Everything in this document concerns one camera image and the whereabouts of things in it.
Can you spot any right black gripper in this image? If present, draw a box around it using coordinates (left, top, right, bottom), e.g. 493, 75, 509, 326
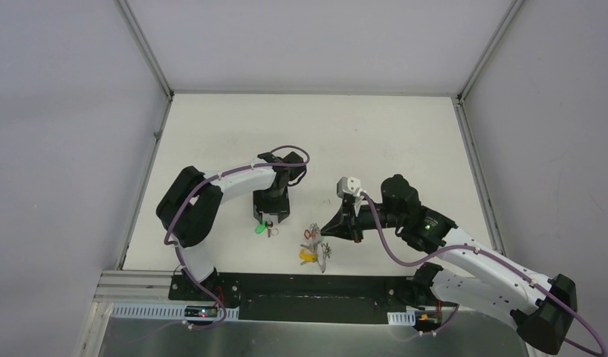
320, 198, 404, 244

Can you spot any green tagged key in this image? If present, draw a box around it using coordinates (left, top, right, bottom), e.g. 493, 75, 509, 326
255, 222, 279, 238

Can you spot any large keyring with keys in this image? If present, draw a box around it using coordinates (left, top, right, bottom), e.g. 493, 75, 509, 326
298, 223, 332, 274

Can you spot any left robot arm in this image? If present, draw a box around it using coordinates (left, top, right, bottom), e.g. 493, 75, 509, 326
156, 145, 311, 301

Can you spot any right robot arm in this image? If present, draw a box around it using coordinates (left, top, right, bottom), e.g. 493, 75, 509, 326
321, 174, 578, 356

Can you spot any right controller board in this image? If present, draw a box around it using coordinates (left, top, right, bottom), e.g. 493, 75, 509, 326
414, 311, 442, 332

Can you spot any controller board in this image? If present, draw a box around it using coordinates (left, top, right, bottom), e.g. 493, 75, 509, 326
414, 311, 442, 332
184, 306, 219, 318

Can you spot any left controller board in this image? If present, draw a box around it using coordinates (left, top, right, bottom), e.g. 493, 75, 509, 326
184, 306, 219, 318

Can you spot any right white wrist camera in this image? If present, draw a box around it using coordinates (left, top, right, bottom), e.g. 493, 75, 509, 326
336, 176, 365, 199

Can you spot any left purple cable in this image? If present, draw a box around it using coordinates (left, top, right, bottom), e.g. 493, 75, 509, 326
164, 144, 311, 330

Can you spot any purple cable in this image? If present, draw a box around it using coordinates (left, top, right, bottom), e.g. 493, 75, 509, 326
164, 144, 311, 330
360, 192, 608, 357

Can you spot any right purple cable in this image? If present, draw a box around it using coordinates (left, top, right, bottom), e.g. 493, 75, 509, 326
360, 192, 608, 357

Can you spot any aluminium frame rail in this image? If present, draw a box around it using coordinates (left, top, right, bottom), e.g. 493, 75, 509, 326
93, 269, 537, 313

